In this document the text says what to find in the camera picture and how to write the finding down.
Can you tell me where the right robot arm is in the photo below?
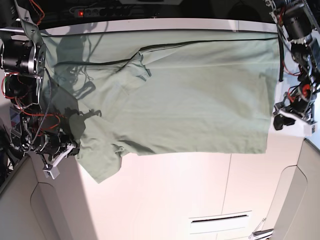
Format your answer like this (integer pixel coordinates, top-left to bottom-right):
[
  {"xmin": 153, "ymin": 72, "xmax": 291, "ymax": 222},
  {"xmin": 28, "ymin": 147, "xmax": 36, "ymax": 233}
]
[{"xmin": 0, "ymin": 0, "xmax": 79, "ymax": 171}]

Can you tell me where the grey metal bracket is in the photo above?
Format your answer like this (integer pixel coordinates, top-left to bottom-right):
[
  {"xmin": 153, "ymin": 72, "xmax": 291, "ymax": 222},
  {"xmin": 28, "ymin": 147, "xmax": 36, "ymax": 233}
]
[{"xmin": 248, "ymin": 218, "xmax": 274, "ymax": 240}]

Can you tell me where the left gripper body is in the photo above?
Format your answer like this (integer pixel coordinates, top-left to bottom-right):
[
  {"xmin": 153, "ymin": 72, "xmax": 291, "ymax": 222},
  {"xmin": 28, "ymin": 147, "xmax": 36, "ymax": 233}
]
[{"xmin": 272, "ymin": 92, "xmax": 316, "ymax": 124}]

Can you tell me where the black cables bundle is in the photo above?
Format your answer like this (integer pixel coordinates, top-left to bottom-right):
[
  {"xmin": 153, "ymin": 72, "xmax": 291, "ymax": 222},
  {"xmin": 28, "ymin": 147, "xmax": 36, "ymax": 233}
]
[{"xmin": 0, "ymin": 122, "xmax": 26, "ymax": 186}]

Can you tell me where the green T-shirt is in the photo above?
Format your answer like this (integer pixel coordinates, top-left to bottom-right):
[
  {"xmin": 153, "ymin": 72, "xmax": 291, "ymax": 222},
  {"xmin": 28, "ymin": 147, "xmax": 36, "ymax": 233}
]
[{"xmin": 42, "ymin": 30, "xmax": 280, "ymax": 183}]

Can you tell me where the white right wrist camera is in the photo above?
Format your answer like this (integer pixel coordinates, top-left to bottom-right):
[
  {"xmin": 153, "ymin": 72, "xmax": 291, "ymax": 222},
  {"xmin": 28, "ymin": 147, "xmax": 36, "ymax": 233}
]
[{"xmin": 42, "ymin": 164, "xmax": 60, "ymax": 180}]

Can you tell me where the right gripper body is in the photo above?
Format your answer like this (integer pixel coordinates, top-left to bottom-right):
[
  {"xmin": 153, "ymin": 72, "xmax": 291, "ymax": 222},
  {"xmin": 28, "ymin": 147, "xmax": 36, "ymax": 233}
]
[{"xmin": 20, "ymin": 132, "xmax": 74, "ymax": 162}]

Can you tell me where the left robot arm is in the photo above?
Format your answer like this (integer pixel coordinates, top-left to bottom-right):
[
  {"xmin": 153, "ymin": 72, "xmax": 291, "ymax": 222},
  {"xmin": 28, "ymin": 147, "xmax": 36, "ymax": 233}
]
[{"xmin": 265, "ymin": 0, "xmax": 320, "ymax": 136}]

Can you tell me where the power strip with red switch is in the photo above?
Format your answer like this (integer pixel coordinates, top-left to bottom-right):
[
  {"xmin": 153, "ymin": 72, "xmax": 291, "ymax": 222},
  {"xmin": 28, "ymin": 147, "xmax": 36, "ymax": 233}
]
[{"xmin": 69, "ymin": 5, "xmax": 144, "ymax": 18}]

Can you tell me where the white slotted panel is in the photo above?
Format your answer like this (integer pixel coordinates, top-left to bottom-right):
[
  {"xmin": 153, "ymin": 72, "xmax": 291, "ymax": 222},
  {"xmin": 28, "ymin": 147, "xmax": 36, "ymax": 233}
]
[{"xmin": 189, "ymin": 211, "xmax": 252, "ymax": 235}]

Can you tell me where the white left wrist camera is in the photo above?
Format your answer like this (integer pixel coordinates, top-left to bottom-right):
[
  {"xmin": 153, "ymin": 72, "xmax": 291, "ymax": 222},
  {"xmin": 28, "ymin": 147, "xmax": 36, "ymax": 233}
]
[{"xmin": 303, "ymin": 123, "xmax": 318, "ymax": 137}]

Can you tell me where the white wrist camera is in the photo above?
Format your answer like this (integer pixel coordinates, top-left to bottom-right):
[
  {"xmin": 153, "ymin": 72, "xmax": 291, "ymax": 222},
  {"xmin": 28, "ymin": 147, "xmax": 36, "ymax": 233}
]
[
  {"xmin": 42, "ymin": 164, "xmax": 60, "ymax": 180},
  {"xmin": 303, "ymin": 123, "xmax": 318, "ymax": 137}
]

